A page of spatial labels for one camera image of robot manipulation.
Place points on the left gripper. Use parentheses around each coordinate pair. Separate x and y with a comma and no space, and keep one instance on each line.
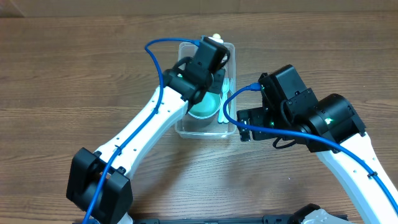
(216,84)

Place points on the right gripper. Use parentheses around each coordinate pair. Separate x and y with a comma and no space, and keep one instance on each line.
(252,116)

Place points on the blue plastic fork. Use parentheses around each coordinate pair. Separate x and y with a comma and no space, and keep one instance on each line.
(224,93)

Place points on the green plastic fork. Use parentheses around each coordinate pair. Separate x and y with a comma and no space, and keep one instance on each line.
(226,111)

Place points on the pale green bowl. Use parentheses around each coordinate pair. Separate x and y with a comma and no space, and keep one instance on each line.
(208,107)

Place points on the yellow plastic fork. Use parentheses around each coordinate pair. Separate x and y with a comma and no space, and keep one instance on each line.
(216,36)

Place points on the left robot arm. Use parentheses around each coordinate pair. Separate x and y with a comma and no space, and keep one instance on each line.
(100,181)

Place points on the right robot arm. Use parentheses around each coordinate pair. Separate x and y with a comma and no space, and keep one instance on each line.
(331,129)

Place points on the clear plastic container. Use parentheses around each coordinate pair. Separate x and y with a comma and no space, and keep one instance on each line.
(210,128)

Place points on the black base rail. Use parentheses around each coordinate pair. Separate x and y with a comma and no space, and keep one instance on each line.
(310,213)

